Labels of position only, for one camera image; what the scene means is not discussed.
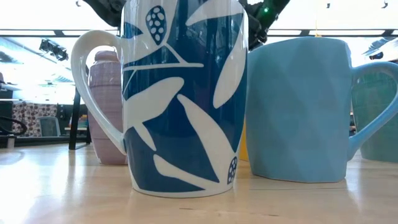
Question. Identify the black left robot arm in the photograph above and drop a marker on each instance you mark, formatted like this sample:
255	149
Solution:
105	9

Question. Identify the floral patterned curtain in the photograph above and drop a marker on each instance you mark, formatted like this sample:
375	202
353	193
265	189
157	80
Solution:
25	113

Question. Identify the ribbed lilac mug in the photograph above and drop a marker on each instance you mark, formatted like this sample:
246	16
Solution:
107	56

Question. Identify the yellow orange mug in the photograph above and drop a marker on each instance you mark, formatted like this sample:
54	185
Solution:
243	143

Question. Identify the grey office chair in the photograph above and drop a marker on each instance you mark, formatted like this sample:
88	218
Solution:
48	126

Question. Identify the wooden shelf black metal legs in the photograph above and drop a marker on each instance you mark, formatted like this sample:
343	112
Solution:
74	124

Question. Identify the teal mug white interior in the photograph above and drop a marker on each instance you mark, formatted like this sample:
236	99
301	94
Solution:
373	118

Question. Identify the purple and white mug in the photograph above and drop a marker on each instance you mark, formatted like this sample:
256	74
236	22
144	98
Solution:
105	109

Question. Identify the light blue faceted mug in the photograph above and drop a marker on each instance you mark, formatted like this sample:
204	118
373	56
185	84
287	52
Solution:
295	109

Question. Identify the black ceiling mounted device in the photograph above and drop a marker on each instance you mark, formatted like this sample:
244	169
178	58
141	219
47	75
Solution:
53	49
376	56

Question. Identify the blue white leaf pattern mug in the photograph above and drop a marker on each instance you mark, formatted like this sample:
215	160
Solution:
186	124

